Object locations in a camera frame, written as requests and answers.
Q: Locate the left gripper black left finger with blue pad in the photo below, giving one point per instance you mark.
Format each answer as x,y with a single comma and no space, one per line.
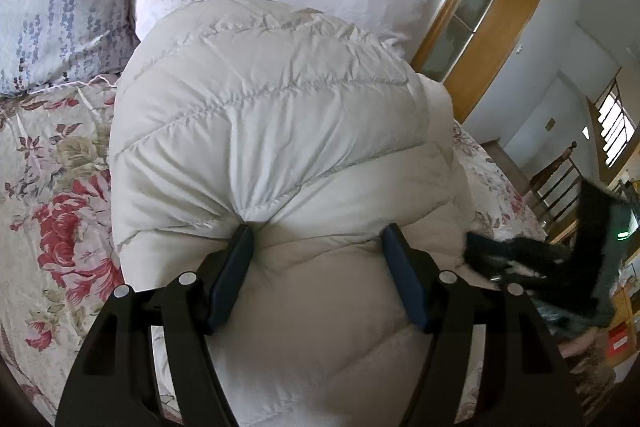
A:
114,379

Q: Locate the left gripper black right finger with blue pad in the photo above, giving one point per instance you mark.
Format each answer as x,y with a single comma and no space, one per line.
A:
491,360

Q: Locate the beige quilted down coat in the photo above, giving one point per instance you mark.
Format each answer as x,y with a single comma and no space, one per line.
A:
313,133

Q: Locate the person's right hand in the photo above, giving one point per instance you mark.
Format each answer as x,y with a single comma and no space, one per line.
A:
592,342

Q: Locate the cluttered wooden shelf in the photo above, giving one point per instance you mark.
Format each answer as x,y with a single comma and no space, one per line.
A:
615,296

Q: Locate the window with bars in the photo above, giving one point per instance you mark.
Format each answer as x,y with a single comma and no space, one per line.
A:
616,126

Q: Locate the floral bed sheet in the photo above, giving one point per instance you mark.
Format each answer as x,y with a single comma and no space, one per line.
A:
58,259

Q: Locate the white lavender print pillow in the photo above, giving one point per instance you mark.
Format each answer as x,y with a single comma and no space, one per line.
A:
65,1

